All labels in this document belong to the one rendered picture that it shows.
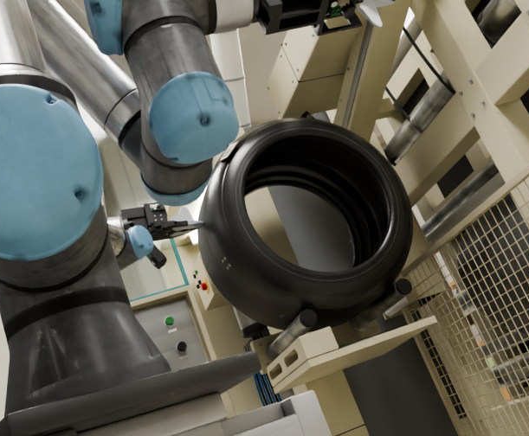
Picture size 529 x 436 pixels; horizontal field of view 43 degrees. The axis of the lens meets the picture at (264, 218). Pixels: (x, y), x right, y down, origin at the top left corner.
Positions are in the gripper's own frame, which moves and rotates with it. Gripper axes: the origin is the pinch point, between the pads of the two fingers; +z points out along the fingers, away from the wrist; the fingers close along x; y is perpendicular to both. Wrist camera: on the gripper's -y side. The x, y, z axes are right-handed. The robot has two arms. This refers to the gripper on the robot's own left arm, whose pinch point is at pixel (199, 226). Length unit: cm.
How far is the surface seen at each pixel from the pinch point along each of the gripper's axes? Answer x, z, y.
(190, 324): 66, 4, -10
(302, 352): -8.8, 15.3, -39.7
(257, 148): -12.0, 17.4, 14.8
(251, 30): 248, 136, 254
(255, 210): 27.6, 25.7, 13.2
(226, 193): -11.6, 6.1, 3.3
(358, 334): 24, 46, -33
